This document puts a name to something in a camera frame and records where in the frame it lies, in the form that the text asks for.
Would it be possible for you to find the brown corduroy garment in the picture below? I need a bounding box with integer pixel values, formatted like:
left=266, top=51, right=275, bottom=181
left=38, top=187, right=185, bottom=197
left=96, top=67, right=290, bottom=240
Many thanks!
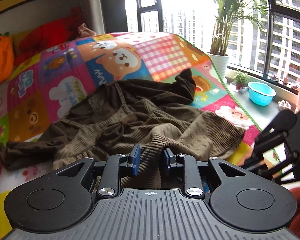
left=0, top=69, right=245, bottom=188

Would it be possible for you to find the turquoise plastic basin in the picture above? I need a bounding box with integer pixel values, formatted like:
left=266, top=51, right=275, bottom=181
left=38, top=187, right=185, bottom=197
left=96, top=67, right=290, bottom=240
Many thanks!
left=248, top=81, right=276, bottom=106

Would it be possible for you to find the small potted green plant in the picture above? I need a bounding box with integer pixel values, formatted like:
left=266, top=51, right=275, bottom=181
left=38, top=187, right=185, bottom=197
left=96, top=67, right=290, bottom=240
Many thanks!
left=234, top=71, right=249, bottom=90

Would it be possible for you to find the white ribbed plant pot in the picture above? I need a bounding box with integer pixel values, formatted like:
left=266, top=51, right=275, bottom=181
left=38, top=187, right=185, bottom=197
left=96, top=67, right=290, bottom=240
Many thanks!
left=208, top=53, right=230, bottom=81

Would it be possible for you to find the colourful cartoon play mat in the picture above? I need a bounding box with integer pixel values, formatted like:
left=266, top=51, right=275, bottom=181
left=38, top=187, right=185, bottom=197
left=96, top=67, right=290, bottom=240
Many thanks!
left=0, top=32, right=261, bottom=239

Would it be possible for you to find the pink cloth toy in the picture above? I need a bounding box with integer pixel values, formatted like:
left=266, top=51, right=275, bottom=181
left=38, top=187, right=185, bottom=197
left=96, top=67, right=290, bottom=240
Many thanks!
left=77, top=23, right=96, bottom=38

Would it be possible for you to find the red plush cushion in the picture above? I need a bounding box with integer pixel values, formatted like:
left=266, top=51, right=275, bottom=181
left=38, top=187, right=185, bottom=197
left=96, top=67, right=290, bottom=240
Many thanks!
left=11, top=7, right=85, bottom=67

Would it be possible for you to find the potted palm plant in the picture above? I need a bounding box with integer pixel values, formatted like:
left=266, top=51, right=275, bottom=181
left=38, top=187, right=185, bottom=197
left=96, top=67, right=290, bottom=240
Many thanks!
left=210, top=0, right=269, bottom=56

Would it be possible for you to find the orange pumpkin plush cushion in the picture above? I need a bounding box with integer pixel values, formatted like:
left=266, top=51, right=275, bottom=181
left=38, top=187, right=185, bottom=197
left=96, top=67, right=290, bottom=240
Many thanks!
left=0, top=34, right=14, bottom=84

